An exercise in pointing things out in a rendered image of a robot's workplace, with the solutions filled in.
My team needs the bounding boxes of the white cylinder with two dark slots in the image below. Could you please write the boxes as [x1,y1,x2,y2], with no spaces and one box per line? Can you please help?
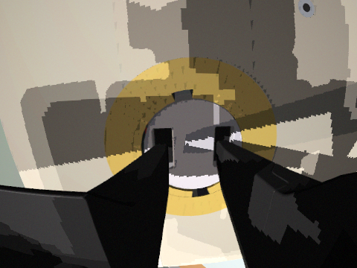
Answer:
[144,90,242,188]

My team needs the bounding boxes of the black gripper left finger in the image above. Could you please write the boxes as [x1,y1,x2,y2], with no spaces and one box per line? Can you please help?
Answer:
[0,143,170,268]

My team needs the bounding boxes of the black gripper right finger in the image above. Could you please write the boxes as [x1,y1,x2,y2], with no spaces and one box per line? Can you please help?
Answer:
[215,141,357,268]

